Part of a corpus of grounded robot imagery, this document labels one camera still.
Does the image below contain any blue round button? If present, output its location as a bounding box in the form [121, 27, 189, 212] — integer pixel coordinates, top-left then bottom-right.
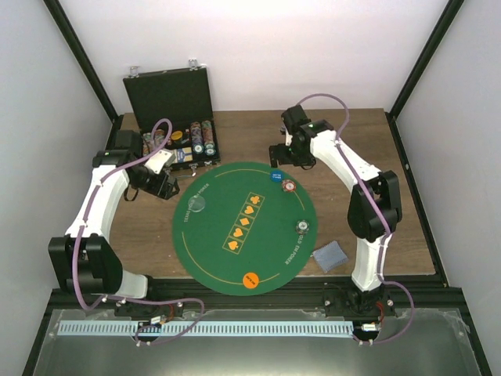
[270, 170, 283, 183]

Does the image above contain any clear acrylic dealer button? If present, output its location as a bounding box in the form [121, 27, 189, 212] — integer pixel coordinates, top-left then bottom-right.
[188, 195, 206, 212]

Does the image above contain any orange small blind button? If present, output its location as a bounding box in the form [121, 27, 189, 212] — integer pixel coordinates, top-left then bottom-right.
[243, 272, 260, 289]

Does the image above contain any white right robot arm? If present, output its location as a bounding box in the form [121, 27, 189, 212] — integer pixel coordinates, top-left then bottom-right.
[269, 105, 402, 316]

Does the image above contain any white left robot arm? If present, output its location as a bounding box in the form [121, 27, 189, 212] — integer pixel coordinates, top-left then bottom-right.
[48, 131, 179, 316]

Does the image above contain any blue texas holdem card deck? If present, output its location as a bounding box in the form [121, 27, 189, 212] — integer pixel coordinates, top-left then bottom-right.
[173, 147, 193, 164]

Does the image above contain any leftmost multicolour chip row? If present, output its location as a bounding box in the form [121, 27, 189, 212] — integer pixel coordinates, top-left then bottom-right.
[142, 132, 155, 156]

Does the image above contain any orange blue chip row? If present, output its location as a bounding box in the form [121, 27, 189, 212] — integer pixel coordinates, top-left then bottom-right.
[153, 128, 165, 149]

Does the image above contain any orange big blind button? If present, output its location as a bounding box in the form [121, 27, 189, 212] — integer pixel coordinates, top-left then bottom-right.
[171, 131, 183, 141]

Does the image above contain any brown green chip row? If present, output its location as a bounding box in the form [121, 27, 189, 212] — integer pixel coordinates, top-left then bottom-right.
[201, 120, 215, 156]

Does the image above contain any purple green chip row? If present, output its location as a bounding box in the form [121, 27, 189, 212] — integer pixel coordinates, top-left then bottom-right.
[190, 122, 204, 154]

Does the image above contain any black poker set case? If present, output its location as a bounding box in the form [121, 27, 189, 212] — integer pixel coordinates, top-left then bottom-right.
[123, 60, 221, 171]

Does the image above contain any round green poker mat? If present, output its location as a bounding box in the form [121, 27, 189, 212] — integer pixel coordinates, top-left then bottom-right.
[171, 162, 318, 296]

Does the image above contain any blue patterned card deck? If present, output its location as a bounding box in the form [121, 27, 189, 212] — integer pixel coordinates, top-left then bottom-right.
[312, 240, 348, 273]

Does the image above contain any light blue slotted ruler strip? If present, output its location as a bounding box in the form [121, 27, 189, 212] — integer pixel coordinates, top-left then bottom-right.
[57, 320, 354, 338]

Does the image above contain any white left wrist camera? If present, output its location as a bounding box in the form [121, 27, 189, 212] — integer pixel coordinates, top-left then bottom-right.
[145, 149, 175, 175]

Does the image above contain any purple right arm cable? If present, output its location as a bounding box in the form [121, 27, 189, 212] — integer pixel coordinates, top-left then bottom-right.
[293, 92, 416, 345]

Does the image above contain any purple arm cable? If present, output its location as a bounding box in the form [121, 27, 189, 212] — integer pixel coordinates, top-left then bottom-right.
[293, 92, 416, 345]
[74, 118, 207, 347]

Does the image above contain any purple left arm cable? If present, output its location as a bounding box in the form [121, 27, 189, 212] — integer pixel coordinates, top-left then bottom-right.
[74, 118, 207, 347]

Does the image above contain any black enclosure frame post left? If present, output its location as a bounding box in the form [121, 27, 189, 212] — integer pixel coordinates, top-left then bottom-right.
[43, 0, 119, 123]

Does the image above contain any black enclosure frame post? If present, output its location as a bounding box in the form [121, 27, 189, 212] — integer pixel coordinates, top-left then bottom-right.
[43, 0, 119, 123]
[388, 0, 464, 119]

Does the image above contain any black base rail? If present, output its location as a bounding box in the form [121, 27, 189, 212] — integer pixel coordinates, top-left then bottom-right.
[50, 276, 467, 318]

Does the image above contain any black enclosure frame post right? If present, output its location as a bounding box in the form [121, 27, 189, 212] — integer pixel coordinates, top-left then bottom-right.
[388, 0, 464, 119]

